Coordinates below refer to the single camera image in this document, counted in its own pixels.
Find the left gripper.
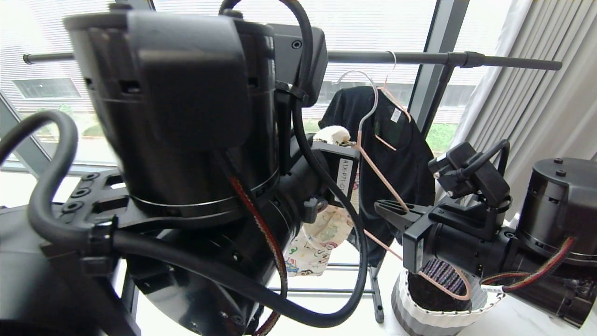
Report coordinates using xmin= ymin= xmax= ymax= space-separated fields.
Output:
xmin=261 ymin=141 xmax=361 ymax=243

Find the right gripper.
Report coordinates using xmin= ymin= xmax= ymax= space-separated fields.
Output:
xmin=375 ymin=200 xmax=514 ymax=280

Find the pink clothes hanger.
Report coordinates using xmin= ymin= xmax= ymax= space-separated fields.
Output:
xmin=332 ymin=70 xmax=472 ymax=301
xmin=375 ymin=50 xmax=412 ymax=151

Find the black garment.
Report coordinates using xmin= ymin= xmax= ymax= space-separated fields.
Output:
xmin=319 ymin=85 xmax=437 ymax=266

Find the cream printed garment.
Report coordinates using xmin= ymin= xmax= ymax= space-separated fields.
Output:
xmin=284 ymin=125 xmax=360 ymax=277

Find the white laundry basket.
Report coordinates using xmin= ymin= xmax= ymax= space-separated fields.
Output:
xmin=391 ymin=259 xmax=507 ymax=336

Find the black clothes rack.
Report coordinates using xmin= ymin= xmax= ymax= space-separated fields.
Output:
xmin=22 ymin=50 xmax=562 ymax=323

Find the window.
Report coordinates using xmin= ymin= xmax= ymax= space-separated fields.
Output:
xmin=0 ymin=0 xmax=514 ymax=171

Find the beige curtain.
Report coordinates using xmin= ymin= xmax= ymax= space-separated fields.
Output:
xmin=450 ymin=0 xmax=597 ymax=220

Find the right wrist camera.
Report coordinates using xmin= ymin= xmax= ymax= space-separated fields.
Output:
xmin=428 ymin=141 xmax=512 ymax=210

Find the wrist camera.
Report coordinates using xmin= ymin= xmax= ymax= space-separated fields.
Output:
xmin=268 ymin=23 xmax=328 ymax=108
xmin=428 ymin=141 xmax=512 ymax=210

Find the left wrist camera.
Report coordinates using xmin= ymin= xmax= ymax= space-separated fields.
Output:
xmin=268 ymin=23 xmax=328 ymax=108

